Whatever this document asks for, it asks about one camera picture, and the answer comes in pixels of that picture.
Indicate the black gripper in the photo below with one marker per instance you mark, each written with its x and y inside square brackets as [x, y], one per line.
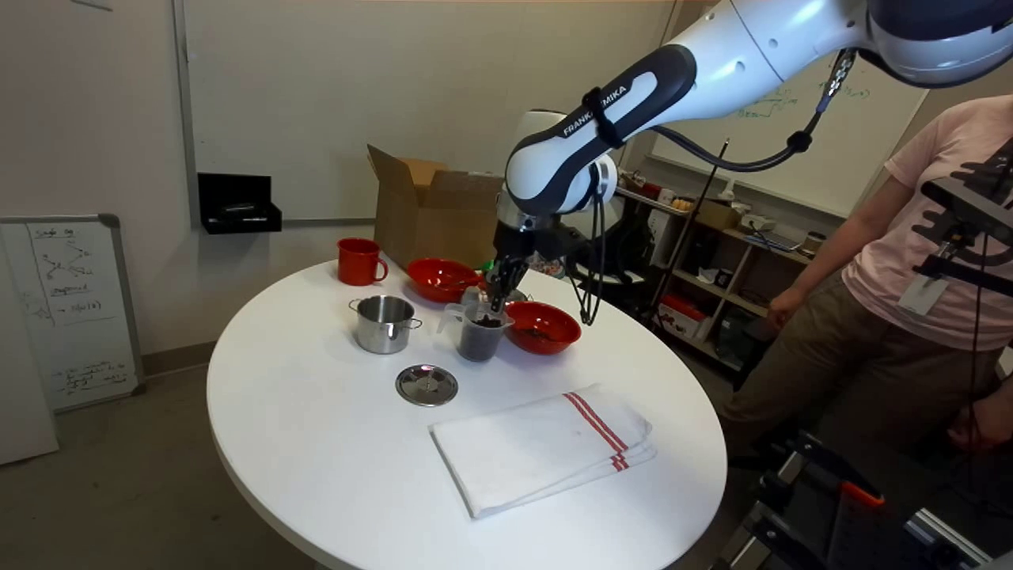
[515, 247]

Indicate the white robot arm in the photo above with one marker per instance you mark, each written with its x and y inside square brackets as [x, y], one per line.
[740, 52]

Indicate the orange toy carrot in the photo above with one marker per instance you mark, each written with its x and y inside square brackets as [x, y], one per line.
[486, 284]

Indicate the small clear shaker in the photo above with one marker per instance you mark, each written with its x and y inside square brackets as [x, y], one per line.
[469, 300]

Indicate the red bowl with coffee beans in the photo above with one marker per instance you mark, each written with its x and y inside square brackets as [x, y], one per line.
[549, 332]

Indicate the empty red bowl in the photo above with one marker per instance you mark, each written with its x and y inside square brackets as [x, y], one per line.
[441, 279]

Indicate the open cardboard box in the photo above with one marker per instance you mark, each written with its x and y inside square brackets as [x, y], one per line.
[433, 218]

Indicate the black chair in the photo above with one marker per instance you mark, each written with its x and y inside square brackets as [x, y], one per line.
[626, 272]

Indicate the small steel dish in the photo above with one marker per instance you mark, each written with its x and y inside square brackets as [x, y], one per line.
[425, 385]

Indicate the small steel pot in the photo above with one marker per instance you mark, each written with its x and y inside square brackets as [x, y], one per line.
[382, 323]

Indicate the red mug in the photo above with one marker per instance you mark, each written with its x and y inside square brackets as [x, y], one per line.
[359, 262]

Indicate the white towel with red stripes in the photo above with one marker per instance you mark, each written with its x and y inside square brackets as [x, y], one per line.
[540, 448]

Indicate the thin black pole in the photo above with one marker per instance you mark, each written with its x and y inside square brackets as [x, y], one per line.
[693, 225]

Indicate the low storage shelf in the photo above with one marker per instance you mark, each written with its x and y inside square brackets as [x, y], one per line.
[716, 265]

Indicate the black open case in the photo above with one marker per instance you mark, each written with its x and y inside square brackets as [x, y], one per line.
[238, 205]

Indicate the person in pink shirt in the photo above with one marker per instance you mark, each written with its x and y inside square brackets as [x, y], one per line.
[898, 318]

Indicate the framed whiteboard with drawings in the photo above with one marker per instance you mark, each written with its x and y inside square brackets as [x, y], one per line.
[89, 305]

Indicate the white id badge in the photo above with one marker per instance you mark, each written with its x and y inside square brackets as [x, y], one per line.
[927, 297]

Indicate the large wall whiteboard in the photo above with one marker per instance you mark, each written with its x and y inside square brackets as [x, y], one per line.
[844, 159]

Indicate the grey vertical wall rail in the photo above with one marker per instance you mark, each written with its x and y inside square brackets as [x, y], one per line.
[185, 105]

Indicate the black metal cart frame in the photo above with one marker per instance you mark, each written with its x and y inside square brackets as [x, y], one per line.
[858, 497]

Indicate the black camera rig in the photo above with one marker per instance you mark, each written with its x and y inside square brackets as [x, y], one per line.
[967, 212]

